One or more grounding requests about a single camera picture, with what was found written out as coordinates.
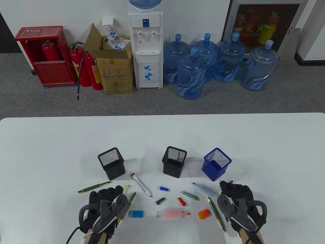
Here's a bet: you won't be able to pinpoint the person's right hand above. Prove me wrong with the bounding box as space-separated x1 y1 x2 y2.
219 180 266 238

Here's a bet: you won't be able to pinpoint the person's left hand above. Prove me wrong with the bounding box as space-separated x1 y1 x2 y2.
81 185 124 239

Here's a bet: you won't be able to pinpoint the green gold fountain pen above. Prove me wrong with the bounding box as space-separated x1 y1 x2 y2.
207 197 226 232
118 192 137 226
78 181 113 194

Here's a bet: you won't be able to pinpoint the white red marker pen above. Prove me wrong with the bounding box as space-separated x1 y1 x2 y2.
131 173 153 198

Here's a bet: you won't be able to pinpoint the green gold pen cap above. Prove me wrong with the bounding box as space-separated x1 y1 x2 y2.
182 191 200 201

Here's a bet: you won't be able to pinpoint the person's left forearm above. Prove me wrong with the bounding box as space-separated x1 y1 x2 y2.
83 230 112 244

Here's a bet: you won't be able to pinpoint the person's right forearm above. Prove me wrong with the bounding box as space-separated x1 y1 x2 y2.
239 228 266 244

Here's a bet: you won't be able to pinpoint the black mesh pen holder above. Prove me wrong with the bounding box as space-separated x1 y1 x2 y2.
162 146 187 178
98 147 126 181

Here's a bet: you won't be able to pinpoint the blue mesh pen holder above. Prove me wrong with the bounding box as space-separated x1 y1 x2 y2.
202 148 232 181

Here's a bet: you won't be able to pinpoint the blue highlighter pen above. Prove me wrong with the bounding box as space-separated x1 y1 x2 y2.
192 182 221 202

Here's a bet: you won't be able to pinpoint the orange highlighter pen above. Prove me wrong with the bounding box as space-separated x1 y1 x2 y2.
156 210 191 219

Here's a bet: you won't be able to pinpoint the brown cardboard box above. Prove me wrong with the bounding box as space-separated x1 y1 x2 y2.
84 23 134 95

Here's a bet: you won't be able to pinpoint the red fire extinguisher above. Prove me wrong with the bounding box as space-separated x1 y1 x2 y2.
84 52 104 90
69 42 92 100
41 39 62 62

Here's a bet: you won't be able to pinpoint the blue water jug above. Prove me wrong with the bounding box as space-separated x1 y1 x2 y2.
241 40 280 91
177 48 207 100
213 32 247 83
192 33 220 83
163 34 190 85

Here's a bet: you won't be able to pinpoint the white water dispenser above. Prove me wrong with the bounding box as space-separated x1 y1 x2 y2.
128 5 163 89

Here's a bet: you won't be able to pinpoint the red fire extinguisher cabinet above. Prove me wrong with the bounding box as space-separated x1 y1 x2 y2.
14 25 77 89

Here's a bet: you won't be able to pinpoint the white blue packets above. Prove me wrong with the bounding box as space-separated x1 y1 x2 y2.
104 30 131 51

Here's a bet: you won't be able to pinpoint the grey metal cabinet door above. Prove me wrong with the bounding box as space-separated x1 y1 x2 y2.
279 27 302 61

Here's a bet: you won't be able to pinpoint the blue dispenser water bottle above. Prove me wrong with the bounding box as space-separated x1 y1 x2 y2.
129 0 163 10

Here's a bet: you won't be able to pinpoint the black cable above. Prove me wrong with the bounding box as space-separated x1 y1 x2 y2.
67 226 82 244

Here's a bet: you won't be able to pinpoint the glass fire hose cabinet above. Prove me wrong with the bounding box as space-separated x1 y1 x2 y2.
220 0 309 55

